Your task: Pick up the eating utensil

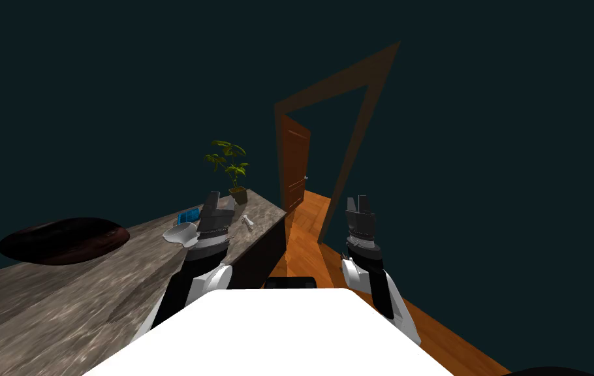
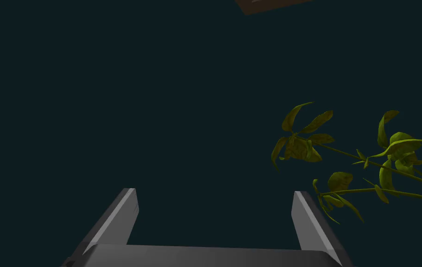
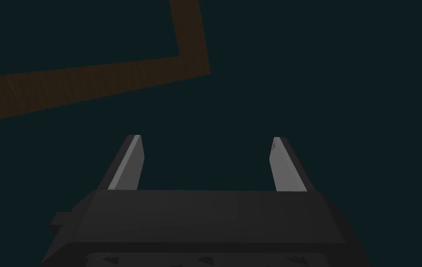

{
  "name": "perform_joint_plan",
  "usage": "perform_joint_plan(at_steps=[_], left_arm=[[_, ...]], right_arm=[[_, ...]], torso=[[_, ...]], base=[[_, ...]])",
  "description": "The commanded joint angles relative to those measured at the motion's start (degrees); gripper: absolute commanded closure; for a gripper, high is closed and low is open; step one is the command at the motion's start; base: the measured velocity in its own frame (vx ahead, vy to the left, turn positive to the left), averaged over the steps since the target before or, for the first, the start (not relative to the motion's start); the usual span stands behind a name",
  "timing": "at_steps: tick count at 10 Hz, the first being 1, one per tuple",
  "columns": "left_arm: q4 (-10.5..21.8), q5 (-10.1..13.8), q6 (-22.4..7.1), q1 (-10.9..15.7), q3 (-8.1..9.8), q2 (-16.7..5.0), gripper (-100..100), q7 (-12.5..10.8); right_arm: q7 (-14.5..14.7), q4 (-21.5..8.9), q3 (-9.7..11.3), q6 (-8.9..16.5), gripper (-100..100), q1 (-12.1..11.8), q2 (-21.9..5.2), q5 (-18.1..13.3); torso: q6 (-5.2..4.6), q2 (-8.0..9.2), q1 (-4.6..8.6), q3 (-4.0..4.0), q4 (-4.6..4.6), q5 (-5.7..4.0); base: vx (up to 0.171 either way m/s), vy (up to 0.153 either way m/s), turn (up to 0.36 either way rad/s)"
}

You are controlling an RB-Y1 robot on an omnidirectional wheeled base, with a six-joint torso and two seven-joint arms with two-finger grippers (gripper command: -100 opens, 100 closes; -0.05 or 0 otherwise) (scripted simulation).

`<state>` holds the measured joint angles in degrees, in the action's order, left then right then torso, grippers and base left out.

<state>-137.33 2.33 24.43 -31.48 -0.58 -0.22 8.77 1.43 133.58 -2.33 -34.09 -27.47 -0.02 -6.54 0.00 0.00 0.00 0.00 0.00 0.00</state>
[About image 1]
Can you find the dark red oval bowl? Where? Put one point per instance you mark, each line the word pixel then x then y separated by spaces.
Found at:
pixel 62 241

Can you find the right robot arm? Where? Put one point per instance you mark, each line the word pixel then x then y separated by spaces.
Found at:
pixel 375 282

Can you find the white mug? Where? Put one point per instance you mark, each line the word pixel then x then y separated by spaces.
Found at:
pixel 181 235

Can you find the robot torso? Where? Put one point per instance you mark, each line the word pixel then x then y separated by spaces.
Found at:
pixel 276 334

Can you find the blue ribbed object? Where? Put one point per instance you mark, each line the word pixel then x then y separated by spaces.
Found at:
pixel 188 216

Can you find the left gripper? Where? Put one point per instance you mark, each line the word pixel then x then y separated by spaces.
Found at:
pixel 215 224

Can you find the green potted plant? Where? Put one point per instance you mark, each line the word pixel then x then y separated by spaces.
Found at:
pixel 230 167

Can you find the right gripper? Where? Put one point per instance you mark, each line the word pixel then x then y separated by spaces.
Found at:
pixel 361 224

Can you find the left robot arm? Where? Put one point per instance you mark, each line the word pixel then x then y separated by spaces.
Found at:
pixel 192 277

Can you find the brown wooden door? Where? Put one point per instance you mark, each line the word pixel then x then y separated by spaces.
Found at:
pixel 295 164

